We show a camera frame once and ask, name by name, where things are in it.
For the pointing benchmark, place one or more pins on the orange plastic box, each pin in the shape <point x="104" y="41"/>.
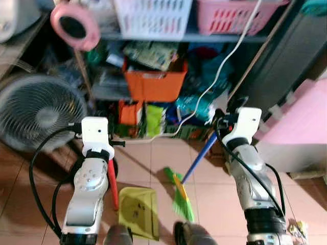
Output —
<point x="156" y="86"/>

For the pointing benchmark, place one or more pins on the dark cabinet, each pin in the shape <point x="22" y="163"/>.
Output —
<point x="286" y="61"/>

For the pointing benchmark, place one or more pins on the grey floor fan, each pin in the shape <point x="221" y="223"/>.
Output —
<point x="36" y="115"/>

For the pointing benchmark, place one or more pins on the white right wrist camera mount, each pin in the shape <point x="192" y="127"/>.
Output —
<point x="246" y="122"/>

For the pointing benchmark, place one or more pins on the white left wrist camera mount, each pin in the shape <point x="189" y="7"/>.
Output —
<point x="95" y="131"/>

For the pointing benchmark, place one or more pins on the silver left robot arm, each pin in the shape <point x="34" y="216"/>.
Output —
<point x="89" y="189"/>

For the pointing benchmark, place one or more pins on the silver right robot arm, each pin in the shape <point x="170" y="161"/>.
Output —
<point x="250" y="176"/>

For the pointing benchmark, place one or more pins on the robot left leg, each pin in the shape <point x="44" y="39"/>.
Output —
<point x="117" y="236"/>

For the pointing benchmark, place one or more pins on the blue cloth pile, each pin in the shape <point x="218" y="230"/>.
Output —
<point x="204" y="102"/>

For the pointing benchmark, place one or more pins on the pink and white plastic cabinet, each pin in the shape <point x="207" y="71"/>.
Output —
<point x="301" y="127"/>

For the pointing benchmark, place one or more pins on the robot leg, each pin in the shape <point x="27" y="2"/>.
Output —
<point x="196" y="236"/>
<point x="117" y="236"/>

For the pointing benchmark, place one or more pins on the white appliance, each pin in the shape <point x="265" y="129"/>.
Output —
<point x="15" y="18"/>

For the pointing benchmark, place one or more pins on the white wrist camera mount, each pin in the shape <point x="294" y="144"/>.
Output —
<point x="246" y="122"/>
<point x="95" y="131"/>

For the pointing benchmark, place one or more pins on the printed green bag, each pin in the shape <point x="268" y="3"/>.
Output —
<point x="153" y="53"/>

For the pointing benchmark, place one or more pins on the grey metal shelf unit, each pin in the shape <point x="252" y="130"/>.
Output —
<point x="225" y="38"/>

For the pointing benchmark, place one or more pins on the wooden pole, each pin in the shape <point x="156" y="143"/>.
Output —
<point x="260" y="51"/>

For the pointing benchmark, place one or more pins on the teal cloth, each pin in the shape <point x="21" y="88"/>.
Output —
<point x="314" y="7"/>

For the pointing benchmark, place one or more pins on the robot right leg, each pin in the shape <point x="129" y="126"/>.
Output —
<point x="196" y="236"/>

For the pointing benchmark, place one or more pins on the small orange box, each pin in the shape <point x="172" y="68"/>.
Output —
<point x="129" y="115"/>

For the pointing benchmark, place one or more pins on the green packet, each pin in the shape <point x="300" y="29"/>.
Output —
<point x="154" y="120"/>

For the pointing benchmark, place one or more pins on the white plastic laundry basket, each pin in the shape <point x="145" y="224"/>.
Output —
<point x="153" y="19"/>

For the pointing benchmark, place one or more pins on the pink plastic basket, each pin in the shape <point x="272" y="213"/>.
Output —
<point x="230" y="18"/>

